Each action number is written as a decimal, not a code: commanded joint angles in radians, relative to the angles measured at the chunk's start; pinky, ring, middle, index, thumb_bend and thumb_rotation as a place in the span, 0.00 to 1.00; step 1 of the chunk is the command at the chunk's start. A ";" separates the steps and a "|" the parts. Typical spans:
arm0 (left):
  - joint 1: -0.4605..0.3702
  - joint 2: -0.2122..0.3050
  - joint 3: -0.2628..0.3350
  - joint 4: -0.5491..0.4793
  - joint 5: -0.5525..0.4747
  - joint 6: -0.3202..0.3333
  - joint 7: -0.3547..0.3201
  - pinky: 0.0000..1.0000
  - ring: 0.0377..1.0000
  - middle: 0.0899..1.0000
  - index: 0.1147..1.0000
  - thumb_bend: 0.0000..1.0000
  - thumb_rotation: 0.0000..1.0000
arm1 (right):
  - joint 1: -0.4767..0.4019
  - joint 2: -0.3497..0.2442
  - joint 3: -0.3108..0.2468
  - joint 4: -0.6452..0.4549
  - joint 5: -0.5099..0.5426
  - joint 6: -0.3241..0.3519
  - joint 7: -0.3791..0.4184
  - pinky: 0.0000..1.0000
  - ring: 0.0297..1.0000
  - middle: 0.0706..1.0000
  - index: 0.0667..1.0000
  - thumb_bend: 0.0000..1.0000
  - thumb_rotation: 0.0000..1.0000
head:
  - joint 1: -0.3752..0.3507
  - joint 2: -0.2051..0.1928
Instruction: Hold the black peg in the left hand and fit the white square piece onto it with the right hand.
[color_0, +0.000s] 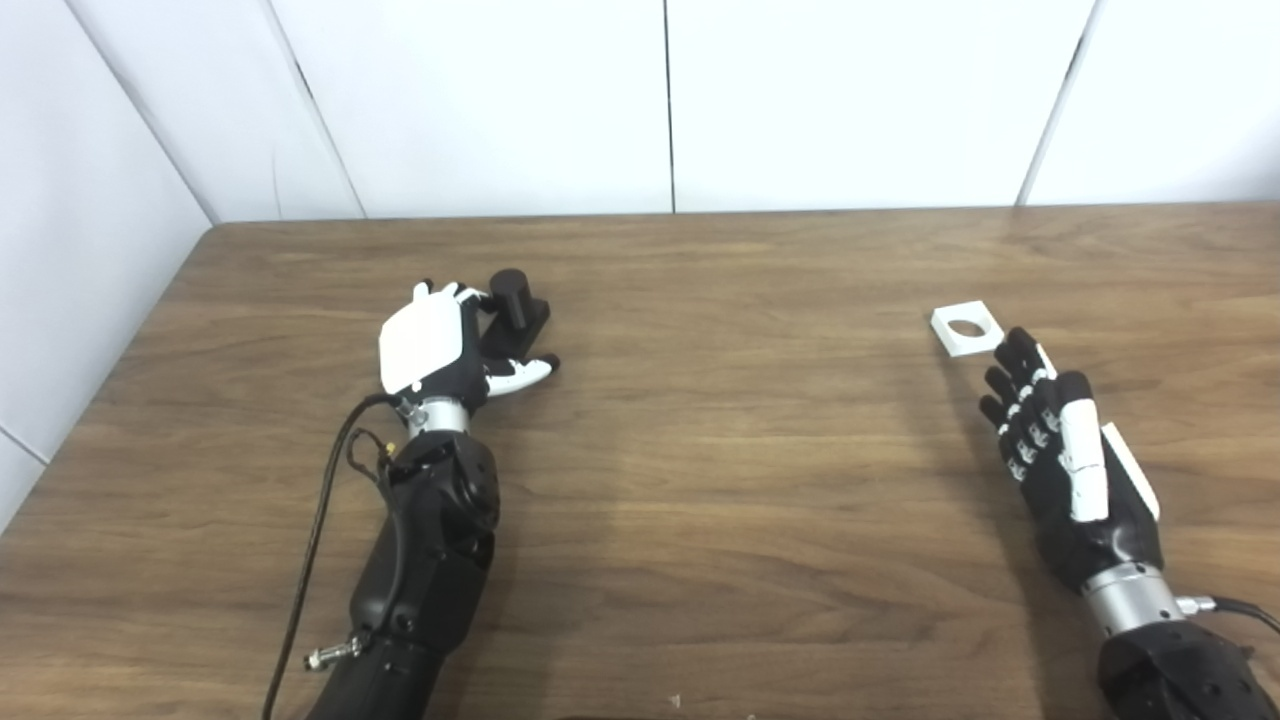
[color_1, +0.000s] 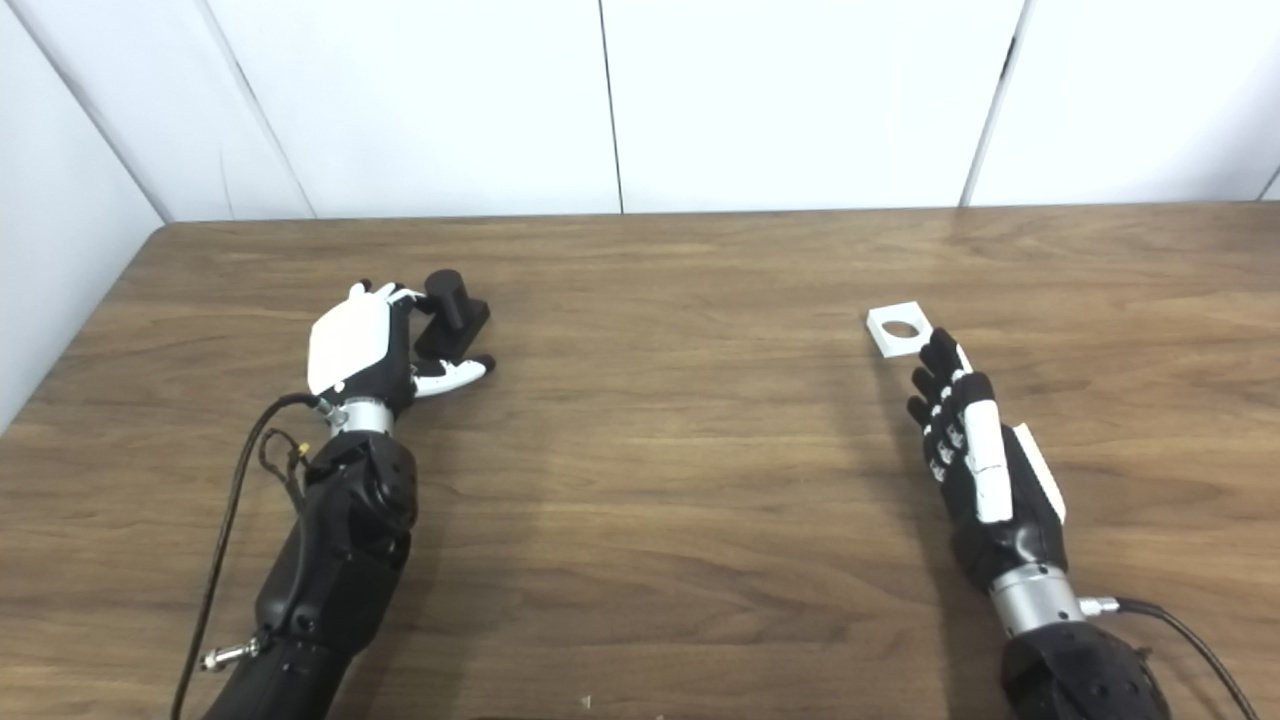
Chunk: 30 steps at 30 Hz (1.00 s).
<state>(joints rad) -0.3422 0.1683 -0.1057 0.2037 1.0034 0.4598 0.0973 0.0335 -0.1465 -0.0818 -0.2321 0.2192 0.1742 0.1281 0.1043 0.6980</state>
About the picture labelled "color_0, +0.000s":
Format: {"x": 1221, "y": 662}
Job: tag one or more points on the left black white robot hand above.
{"x": 420, "y": 345}

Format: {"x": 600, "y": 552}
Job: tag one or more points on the black peg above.
{"x": 515, "y": 300}

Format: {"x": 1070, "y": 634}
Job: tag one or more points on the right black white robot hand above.
{"x": 1095, "y": 540}

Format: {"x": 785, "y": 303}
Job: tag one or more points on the white square piece with hole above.
{"x": 988, "y": 340}

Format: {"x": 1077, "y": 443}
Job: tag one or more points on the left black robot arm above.
{"x": 430, "y": 560}

